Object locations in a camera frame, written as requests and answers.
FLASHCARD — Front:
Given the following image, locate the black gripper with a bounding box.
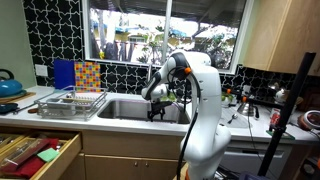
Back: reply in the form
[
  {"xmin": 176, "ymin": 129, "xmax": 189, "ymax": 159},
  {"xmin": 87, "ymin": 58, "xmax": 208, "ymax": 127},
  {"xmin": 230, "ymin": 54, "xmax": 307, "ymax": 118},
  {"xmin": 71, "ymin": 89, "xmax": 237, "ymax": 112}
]
[{"xmin": 147, "ymin": 101, "xmax": 174, "ymax": 122}]

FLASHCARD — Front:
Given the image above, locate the stainless steel sink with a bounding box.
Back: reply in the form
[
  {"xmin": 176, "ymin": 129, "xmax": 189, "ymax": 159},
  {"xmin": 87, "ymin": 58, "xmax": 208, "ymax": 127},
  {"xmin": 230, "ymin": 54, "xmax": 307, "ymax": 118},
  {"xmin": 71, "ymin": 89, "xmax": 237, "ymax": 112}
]
[{"xmin": 97, "ymin": 98, "xmax": 192, "ymax": 125}]

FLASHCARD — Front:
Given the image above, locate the round white brown container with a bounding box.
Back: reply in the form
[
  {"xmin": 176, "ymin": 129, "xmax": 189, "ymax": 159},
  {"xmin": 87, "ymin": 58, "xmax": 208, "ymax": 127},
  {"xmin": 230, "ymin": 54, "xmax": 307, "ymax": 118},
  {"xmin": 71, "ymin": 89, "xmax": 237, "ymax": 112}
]
[{"xmin": 297, "ymin": 109, "xmax": 320, "ymax": 132}]

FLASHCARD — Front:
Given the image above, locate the stainless steel faucet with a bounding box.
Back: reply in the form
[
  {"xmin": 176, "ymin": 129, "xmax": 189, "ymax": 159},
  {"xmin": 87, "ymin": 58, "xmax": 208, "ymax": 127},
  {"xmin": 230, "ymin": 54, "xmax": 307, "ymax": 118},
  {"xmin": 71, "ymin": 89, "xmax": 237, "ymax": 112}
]
[{"xmin": 146, "ymin": 63, "xmax": 154, "ymax": 88}]

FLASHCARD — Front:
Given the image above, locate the light wood base cabinet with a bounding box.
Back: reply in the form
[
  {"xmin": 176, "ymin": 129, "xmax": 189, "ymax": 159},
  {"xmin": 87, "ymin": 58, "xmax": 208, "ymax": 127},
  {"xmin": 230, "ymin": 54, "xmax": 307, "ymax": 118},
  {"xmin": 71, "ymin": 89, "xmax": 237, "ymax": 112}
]
[{"xmin": 58, "ymin": 129, "xmax": 188, "ymax": 180}]

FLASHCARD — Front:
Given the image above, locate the metal spoon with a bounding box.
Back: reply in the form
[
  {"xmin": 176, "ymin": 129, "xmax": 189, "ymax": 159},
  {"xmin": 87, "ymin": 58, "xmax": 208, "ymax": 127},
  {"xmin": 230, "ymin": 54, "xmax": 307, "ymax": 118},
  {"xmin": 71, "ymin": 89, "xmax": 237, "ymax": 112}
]
[{"xmin": 227, "ymin": 113, "xmax": 239, "ymax": 125}]

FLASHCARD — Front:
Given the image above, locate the colourful checkered board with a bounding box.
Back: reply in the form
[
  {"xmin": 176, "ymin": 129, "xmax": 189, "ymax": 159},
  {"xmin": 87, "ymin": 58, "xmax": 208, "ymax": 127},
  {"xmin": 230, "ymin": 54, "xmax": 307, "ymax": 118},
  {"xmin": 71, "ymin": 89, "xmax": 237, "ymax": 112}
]
[{"xmin": 73, "ymin": 61, "xmax": 102, "ymax": 93}]

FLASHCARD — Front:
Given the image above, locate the grey drying mat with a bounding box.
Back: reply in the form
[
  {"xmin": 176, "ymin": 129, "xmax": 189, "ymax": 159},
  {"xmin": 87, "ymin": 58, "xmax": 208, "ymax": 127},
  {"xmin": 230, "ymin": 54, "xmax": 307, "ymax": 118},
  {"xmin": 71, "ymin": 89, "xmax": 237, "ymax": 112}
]
[{"xmin": 219, "ymin": 105, "xmax": 253, "ymax": 130}]

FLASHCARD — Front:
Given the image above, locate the white framed window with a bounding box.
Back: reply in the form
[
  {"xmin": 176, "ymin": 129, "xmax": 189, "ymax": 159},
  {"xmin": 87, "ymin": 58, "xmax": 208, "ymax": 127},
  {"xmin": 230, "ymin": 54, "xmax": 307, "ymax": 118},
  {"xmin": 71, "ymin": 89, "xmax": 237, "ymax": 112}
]
[{"xmin": 82, "ymin": 0, "xmax": 254, "ymax": 75}]

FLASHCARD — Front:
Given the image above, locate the stainless steel pour kettle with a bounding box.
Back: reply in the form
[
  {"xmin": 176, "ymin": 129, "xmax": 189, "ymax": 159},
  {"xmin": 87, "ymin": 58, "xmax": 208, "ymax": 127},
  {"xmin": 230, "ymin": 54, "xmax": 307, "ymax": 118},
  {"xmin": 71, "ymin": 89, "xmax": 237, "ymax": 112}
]
[{"xmin": 237, "ymin": 101, "xmax": 260, "ymax": 120}]

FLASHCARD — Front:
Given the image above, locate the open wooden drawer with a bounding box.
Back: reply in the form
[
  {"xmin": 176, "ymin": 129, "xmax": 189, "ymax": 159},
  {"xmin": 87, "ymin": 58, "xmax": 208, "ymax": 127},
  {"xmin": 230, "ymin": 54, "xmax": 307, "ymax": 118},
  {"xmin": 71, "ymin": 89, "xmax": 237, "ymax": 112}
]
[{"xmin": 0, "ymin": 129, "xmax": 83, "ymax": 180}]

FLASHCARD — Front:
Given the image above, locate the white dishwasher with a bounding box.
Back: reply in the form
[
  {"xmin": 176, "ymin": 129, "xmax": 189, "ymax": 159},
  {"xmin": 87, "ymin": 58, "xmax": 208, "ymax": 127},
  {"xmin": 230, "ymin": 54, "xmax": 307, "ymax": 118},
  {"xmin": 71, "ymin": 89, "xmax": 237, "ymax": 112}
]
[{"xmin": 218, "ymin": 139, "xmax": 294, "ymax": 178}]

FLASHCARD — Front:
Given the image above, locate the blue cutting board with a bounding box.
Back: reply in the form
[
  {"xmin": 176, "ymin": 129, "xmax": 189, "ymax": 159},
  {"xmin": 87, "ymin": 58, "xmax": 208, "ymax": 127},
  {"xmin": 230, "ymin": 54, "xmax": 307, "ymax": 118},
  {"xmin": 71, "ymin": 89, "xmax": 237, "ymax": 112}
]
[{"xmin": 53, "ymin": 59, "xmax": 76, "ymax": 90}]

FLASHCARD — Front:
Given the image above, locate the green sponge cloth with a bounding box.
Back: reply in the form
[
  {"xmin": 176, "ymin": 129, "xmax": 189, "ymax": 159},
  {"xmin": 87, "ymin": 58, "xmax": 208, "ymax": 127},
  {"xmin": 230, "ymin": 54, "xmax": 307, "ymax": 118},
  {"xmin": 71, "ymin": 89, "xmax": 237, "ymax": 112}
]
[{"xmin": 36, "ymin": 147, "xmax": 60, "ymax": 163}]

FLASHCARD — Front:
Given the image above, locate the red can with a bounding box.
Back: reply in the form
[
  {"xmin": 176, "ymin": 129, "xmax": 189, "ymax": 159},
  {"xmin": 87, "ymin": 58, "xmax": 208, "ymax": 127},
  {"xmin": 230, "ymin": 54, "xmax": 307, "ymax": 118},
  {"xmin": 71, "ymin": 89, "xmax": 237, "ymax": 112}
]
[{"xmin": 269, "ymin": 108, "xmax": 282, "ymax": 132}]

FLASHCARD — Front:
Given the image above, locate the white teapot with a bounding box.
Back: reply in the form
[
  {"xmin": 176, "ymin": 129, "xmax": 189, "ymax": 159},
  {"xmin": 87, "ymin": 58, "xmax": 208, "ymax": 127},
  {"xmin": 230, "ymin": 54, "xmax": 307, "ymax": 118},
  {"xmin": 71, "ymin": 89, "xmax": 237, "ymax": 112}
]
[{"xmin": 273, "ymin": 87, "xmax": 290, "ymax": 104}]

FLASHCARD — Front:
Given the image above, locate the black tripod pole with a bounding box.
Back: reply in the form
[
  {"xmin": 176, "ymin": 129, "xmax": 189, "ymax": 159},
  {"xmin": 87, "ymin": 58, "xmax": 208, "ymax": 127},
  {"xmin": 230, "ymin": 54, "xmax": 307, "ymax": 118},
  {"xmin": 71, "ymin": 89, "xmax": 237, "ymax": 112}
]
[{"xmin": 257, "ymin": 51, "xmax": 317, "ymax": 178}]

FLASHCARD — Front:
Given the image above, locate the green mat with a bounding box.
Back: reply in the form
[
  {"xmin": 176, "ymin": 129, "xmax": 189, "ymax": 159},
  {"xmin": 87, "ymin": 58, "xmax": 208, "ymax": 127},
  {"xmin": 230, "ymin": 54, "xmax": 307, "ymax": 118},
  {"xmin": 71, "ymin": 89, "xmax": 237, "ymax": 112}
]
[{"xmin": 265, "ymin": 129, "xmax": 296, "ymax": 141}]

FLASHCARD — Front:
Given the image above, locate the wooden board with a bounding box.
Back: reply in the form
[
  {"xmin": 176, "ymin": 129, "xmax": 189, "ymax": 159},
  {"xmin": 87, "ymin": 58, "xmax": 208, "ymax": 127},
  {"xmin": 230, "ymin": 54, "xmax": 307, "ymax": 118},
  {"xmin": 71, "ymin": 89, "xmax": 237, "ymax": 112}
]
[{"xmin": 0, "ymin": 91, "xmax": 37, "ymax": 105}]

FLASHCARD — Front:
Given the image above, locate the red cloth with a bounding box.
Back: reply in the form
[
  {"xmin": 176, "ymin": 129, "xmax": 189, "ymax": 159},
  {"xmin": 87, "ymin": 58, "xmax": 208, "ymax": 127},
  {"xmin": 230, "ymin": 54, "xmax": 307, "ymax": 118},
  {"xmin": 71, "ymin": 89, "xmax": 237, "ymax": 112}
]
[{"xmin": 0, "ymin": 138, "xmax": 60, "ymax": 179}]

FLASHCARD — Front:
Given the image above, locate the dark pan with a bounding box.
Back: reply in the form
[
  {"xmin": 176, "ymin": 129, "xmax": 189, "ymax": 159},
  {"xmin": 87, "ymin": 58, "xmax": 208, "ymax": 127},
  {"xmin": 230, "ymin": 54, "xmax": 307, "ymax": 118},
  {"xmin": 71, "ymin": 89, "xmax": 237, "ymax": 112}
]
[{"xmin": 0, "ymin": 102, "xmax": 36, "ymax": 115}]

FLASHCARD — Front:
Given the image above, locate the teal kettle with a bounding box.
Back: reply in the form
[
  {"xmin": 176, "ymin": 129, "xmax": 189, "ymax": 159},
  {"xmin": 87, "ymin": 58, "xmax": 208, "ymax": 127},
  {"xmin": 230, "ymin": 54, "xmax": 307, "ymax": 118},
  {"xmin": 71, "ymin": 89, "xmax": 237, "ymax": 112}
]
[{"xmin": 0, "ymin": 68, "xmax": 25, "ymax": 99}]

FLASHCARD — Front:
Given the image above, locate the dark brown wooden box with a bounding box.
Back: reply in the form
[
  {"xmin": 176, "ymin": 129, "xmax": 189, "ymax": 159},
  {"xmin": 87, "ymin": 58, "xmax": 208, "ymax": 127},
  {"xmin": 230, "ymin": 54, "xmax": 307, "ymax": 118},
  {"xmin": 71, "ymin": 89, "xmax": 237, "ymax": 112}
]
[{"xmin": 296, "ymin": 87, "xmax": 320, "ymax": 114}]

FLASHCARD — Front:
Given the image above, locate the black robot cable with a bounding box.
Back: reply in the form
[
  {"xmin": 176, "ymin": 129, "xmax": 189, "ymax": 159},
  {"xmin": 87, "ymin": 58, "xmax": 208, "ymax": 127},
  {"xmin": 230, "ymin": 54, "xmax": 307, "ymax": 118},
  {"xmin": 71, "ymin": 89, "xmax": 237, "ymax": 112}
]
[{"xmin": 166, "ymin": 66, "xmax": 202, "ymax": 180}]

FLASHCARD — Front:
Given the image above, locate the wire dish rack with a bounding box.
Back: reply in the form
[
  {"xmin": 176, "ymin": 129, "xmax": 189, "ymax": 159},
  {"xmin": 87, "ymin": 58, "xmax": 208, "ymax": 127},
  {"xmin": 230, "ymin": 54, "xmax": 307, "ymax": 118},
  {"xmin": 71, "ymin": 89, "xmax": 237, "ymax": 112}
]
[{"xmin": 34, "ymin": 85, "xmax": 108, "ymax": 122}]

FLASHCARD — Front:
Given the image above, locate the white wall outlet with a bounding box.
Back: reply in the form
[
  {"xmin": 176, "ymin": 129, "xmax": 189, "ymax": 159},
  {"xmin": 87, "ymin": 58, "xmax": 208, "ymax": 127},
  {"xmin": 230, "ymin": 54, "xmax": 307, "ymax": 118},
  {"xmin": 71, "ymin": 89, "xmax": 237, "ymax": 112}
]
[{"xmin": 34, "ymin": 63, "xmax": 49, "ymax": 78}]

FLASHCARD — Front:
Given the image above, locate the light wood wall cabinet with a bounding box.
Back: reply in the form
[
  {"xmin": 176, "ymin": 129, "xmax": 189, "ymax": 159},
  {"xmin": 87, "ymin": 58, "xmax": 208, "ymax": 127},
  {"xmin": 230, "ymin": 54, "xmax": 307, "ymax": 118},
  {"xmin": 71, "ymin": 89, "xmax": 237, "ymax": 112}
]
[{"xmin": 243, "ymin": 0, "xmax": 320, "ymax": 77}]

